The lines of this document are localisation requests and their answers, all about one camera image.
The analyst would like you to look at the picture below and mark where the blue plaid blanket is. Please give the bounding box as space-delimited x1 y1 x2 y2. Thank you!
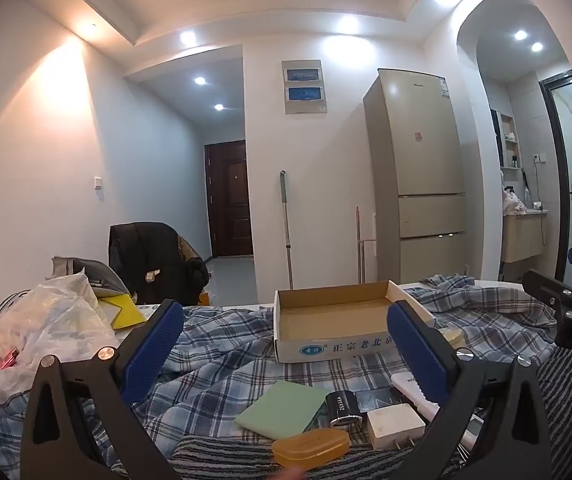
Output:
0 274 559 480

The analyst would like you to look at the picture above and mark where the clear plastic case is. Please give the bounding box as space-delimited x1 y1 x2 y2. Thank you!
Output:
358 390 411 411

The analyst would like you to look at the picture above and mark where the green notepad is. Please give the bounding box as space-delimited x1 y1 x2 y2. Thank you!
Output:
234 380 331 442

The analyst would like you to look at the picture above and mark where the grey bag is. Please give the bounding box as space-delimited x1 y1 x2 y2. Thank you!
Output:
50 256 131 298

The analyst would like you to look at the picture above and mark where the wooden chair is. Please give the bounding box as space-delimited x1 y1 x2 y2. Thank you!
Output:
176 234 201 261

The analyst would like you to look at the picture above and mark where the bathroom vanity cabinet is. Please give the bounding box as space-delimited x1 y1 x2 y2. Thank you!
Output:
502 210 549 265

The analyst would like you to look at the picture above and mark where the black jacket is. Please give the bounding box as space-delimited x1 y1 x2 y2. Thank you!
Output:
108 221 211 306

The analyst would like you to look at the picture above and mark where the orange plastic case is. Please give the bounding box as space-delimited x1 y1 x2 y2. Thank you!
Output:
271 427 351 471

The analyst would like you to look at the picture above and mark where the beige refrigerator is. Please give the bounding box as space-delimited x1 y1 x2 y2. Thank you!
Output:
363 68 468 285

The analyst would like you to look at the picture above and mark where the clear plastic bag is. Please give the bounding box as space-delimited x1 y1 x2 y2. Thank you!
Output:
0 267 121 406

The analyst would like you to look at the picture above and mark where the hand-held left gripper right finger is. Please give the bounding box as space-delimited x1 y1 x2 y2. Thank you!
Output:
386 300 553 480

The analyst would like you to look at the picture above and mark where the brown door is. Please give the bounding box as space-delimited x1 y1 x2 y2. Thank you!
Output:
204 140 255 259

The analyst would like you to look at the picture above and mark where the round cream lid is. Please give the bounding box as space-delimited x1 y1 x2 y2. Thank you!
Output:
436 327 467 348

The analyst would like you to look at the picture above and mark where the wall electrical panel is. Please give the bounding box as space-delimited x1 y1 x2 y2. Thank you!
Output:
282 59 327 116

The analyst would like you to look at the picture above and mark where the grey-handled mop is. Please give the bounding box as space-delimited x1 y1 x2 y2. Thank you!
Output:
280 170 295 291

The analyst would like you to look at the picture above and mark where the grey striped cloth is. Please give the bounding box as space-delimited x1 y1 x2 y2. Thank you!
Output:
166 345 572 480

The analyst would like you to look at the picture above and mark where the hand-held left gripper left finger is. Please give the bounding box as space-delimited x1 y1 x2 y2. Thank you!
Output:
20 299 185 480

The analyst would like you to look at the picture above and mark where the white charger plug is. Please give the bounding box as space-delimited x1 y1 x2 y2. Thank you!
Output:
366 402 427 452

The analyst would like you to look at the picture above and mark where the pink broom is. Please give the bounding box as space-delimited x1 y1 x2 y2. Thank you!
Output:
355 205 377 285

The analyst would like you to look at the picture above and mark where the pink cloth on vanity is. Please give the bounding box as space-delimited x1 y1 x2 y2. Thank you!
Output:
502 187 529 216

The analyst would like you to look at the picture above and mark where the shallow cardboard box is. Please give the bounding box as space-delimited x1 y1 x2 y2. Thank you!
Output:
272 280 437 363

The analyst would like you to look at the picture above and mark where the wall niche shelf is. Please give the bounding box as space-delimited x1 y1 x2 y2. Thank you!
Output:
498 112 523 168

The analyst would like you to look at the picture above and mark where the yellow bag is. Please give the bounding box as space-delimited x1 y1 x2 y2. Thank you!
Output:
96 292 147 331

